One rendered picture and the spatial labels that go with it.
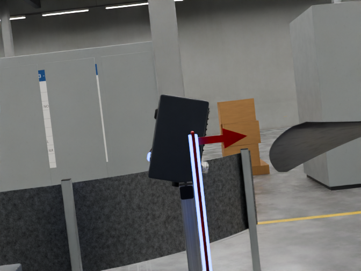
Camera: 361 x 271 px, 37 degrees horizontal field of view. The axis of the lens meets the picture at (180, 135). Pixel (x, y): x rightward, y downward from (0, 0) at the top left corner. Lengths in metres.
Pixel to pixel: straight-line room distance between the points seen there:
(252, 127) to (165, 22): 4.12
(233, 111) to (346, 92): 2.42
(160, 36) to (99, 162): 2.31
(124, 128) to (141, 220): 4.28
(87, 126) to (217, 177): 4.21
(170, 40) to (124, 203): 2.76
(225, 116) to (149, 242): 6.35
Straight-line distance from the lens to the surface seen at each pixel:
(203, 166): 1.25
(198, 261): 1.20
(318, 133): 0.61
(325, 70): 6.85
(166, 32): 5.00
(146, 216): 2.49
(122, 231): 2.47
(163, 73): 4.97
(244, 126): 8.79
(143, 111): 6.69
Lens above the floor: 1.22
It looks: 3 degrees down
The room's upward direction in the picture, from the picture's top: 6 degrees counter-clockwise
